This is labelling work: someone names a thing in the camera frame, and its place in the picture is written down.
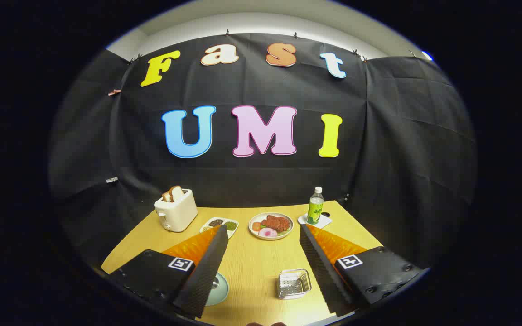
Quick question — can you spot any brown meat piece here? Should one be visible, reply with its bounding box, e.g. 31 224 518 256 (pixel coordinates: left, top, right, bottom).
266 215 290 233

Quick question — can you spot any white plate with food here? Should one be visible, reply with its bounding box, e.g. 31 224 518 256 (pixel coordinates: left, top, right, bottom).
248 212 294 240

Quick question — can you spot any metal wire basket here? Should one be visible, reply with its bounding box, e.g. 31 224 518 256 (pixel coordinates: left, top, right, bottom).
278 268 312 300

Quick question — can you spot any cream toaster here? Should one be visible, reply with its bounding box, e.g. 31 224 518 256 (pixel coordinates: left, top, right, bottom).
154 189 198 233

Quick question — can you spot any green label drink bottle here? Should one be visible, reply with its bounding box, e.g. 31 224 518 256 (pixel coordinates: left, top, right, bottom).
307 187 324 225

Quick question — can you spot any white divided seasoning tray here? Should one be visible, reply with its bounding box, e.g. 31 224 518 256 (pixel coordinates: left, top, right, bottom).
200 217 239 239

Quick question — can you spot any black backdrop cloth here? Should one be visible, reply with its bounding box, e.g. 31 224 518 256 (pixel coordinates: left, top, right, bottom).
48 33 477 272

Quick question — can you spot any white square coaster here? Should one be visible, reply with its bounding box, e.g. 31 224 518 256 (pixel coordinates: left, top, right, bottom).
298 213 332 229

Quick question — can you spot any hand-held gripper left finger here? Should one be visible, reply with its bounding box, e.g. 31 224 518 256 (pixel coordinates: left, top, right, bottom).
107 225 229 319

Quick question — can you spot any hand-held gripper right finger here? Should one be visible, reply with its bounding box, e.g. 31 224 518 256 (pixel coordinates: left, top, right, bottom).
300 224 425 317

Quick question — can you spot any teal round plate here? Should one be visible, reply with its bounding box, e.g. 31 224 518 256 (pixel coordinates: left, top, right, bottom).
205 272 230 307

